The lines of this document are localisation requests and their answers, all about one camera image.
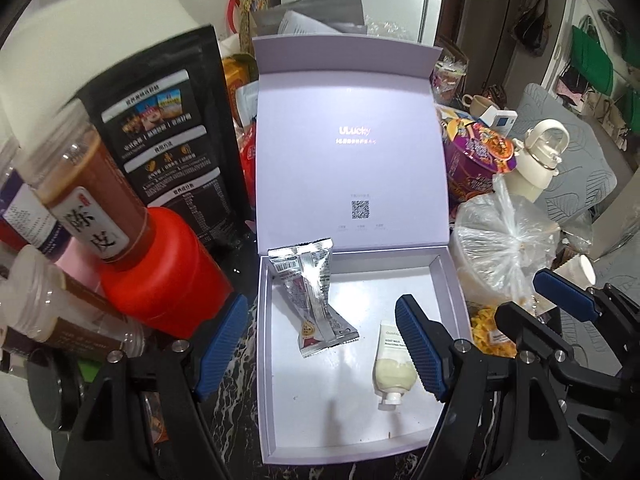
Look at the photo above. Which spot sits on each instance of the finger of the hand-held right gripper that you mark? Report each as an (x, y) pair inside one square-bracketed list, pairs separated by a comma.
[(530, 327), (565, 294)]

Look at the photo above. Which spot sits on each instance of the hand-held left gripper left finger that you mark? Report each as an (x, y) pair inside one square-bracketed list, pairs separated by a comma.
[(220, 347)]

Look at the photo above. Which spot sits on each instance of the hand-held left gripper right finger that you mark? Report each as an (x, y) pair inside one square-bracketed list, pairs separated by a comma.
[(419, 350)]

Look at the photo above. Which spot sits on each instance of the white hand cream tube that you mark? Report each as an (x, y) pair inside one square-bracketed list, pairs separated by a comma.
[(392, 375)]

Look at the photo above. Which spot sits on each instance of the silver snack packet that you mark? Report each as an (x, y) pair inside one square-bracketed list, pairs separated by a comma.
[(310, 285)]

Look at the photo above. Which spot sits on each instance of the lavender gift box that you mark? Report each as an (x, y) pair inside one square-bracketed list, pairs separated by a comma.
[(350, 160)]

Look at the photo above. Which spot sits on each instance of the white paper cup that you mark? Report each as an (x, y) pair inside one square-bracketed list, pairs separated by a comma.
[(577, 270)]

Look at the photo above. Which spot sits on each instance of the yellow snack bag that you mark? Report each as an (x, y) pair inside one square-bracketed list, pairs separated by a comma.
[(487, 332)]

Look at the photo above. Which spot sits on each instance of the clear plastic bag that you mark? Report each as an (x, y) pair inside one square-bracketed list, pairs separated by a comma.
[(500, 240)]

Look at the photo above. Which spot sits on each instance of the red canister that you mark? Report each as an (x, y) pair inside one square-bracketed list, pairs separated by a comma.
[(170, 270)]

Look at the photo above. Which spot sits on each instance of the cream water bottle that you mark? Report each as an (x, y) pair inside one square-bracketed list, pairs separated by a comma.
[(525, 185)]

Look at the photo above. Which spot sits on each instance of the grey leaf-pattern cushion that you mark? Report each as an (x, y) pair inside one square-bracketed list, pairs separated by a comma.
[(585, 160)]

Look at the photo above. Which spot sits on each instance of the clear jar with brown contents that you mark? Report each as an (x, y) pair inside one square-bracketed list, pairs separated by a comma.
[(45, 330), (75, 290)]

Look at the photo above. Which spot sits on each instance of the pink container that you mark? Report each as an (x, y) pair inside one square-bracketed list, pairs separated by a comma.
[(82, 265)]

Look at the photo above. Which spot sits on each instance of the purple instant noodle bowl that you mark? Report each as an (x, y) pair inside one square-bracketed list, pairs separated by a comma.
[(475, 160)]

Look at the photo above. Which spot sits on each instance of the small white gadget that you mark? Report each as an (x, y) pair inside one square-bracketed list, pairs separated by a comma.
[(500, 122)]

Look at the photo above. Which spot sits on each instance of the red snack packet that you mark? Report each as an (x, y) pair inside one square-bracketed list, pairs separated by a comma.
[(248, 160)]

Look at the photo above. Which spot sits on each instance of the beige mug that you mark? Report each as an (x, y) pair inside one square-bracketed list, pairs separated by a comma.
[(477, 105)]

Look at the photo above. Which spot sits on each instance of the bottle with blue white label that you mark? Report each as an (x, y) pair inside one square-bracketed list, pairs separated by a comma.
[(30, 210)]

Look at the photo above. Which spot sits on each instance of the green bag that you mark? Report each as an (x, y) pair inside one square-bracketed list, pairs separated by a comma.
[(592, 60)]

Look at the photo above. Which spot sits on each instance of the black stand-up pouch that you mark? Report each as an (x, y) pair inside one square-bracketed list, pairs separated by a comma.
[(200, 110)]

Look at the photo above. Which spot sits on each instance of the clear wrapped snack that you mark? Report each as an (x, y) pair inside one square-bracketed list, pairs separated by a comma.
[(450, 77)]

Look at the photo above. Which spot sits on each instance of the orange snack packet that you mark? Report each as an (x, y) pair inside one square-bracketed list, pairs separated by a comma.
[(237, 80)]

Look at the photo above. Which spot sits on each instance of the brown hanging handbag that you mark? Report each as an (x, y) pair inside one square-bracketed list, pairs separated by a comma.
[(532, 25)]

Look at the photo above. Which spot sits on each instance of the white refrigerator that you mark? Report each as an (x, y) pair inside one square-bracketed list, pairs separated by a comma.
[(400, 0)]

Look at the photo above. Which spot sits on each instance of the woven basket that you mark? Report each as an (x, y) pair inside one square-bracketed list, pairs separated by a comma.
[(255, 0)]

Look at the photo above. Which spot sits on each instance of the grey paper bag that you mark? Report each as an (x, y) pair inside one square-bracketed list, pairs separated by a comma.
[(320, 10)]

